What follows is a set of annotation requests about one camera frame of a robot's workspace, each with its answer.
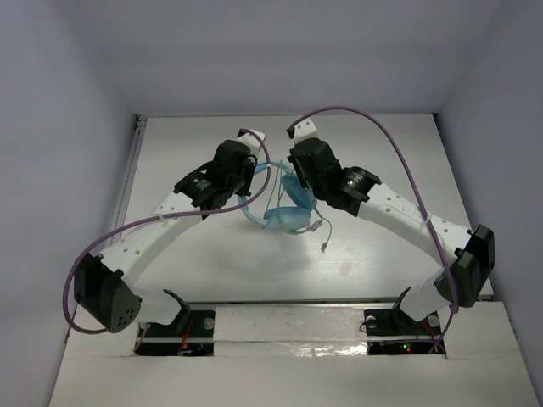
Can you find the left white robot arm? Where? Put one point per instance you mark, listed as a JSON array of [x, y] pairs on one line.
[[102, 277]]

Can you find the silver taped mounting rail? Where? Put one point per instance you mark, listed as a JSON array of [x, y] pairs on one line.
[[289, 330]]

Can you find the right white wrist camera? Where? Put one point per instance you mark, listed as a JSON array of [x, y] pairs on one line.
[[302, 131]]

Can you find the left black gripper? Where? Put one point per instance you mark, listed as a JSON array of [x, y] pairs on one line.
[[248, 175]]

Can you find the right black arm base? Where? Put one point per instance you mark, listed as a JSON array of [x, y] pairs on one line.
[[410, 326]]

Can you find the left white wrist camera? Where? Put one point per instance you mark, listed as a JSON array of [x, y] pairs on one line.
[[252, 139]]

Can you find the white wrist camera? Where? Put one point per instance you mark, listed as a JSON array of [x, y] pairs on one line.
[[252, 139], [302, 131]]

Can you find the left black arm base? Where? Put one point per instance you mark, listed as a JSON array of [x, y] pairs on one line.
[[189, 334]]

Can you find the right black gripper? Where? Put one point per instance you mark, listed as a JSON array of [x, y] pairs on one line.
[[302, 177]]

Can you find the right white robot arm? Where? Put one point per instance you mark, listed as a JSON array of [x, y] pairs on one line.
[[466, 256]]

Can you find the light blue headphones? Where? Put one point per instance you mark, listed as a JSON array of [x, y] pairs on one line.
[[293, 211]]

